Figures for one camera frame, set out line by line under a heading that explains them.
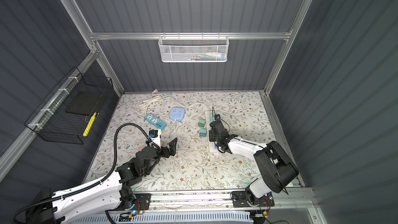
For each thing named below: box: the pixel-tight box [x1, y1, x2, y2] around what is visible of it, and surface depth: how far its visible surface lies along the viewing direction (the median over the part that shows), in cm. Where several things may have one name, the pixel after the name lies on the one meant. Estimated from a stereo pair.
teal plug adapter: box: [199, 128, 208, 137], surface depth 98 cm
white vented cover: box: [66, 212, 254, 224], surface depth 71 cm
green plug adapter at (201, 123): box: [197, 118, 206, 128], surface depth 102 cm
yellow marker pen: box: [82, 112, 97, 137], surface depth 71 cm
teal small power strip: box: [145, 113, 167, 131], surface depth 104 cm
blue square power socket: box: [168, 106, 186, 122], surface depth 107 cm
